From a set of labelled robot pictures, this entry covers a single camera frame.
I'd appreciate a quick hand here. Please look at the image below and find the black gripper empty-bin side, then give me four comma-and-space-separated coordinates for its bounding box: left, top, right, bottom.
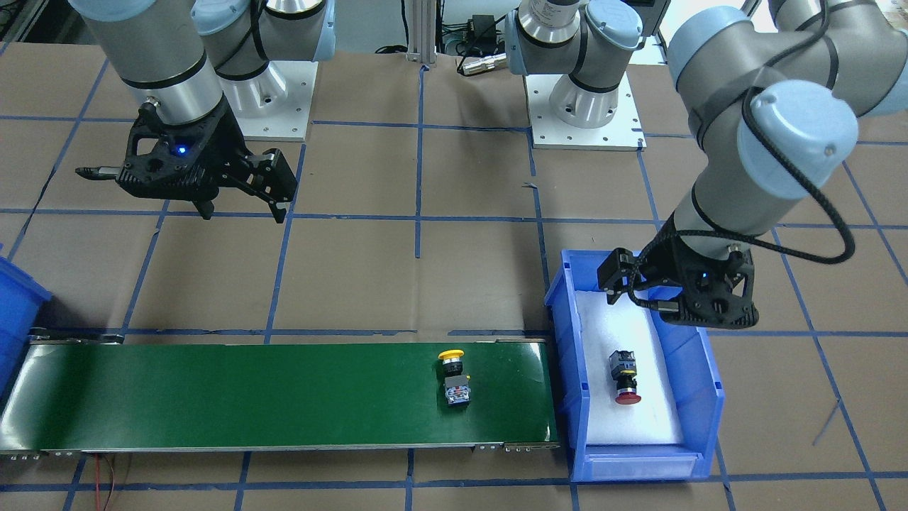
597, 235, 759, 329

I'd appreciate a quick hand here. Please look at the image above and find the black gripper source side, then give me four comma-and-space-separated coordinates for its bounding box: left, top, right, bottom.
116, 97, 298, 224

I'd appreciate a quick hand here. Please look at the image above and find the red push button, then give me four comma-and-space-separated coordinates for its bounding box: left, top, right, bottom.
609, 350, 642, 405

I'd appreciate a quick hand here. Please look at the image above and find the yellow push button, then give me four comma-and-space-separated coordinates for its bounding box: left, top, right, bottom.
438, 349, 471, 407

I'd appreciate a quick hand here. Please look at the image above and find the robot arm near source bin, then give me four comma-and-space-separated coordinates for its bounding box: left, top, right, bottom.
72, 1, 336, 224

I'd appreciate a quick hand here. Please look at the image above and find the robot arm near empty bin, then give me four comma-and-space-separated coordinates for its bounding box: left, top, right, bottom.
595, 1, 907, 329

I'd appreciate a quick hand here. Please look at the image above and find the blue bin with buttons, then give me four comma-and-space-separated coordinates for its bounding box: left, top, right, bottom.
1, 258, 51, 392

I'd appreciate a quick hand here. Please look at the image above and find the white foam pad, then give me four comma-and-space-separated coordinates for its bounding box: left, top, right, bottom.
575, 291, 684, 446

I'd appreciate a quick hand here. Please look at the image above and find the blue bin with foam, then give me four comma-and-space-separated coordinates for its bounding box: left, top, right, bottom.
545, 250, 724, 483

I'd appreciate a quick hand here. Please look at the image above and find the green conveyor belt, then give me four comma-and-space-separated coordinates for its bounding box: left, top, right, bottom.
2, 341, 559, 455

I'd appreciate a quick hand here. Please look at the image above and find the black power adapter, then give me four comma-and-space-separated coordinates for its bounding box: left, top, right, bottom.
467, 14, 497, 43

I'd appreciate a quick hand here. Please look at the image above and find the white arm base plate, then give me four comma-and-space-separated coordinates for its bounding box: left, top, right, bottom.
218, 61, 320, 143

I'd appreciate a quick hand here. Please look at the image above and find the aluminium frame post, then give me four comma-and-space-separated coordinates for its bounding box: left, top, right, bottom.
402, 1, 442, 68

